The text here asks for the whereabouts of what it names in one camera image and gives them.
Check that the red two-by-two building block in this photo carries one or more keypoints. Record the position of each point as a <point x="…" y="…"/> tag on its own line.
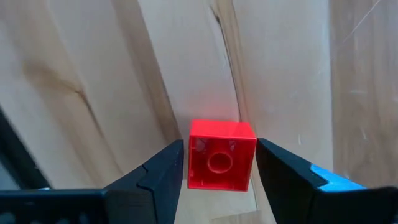
<point x="220" y="137"/>

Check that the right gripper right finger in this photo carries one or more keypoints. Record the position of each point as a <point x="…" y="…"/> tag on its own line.
<point x="311" y="205"/>

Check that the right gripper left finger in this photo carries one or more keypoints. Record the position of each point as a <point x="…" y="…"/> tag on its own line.
<point x="93" y="207"/>

